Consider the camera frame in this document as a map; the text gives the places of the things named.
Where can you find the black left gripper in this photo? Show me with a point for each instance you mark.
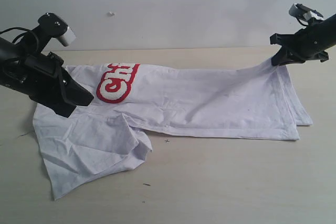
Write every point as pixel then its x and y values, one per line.
pixel 44 80

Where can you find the white t-shirt red lettering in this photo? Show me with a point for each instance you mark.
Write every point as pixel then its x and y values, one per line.
pixel 109 135

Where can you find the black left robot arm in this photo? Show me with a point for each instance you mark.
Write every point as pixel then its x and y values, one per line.
pixel 10 48

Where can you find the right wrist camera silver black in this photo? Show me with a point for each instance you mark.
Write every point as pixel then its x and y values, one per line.
pixel 301 12

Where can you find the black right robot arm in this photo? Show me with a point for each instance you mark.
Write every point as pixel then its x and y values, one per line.
pixel 327 27

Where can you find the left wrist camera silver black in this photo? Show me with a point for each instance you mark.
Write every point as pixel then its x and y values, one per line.
pixel 55 27

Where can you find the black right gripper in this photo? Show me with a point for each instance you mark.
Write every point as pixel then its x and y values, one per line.
pixel 300 47

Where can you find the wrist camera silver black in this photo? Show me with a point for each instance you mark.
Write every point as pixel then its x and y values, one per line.
pixel 301 12
pixel 55 27

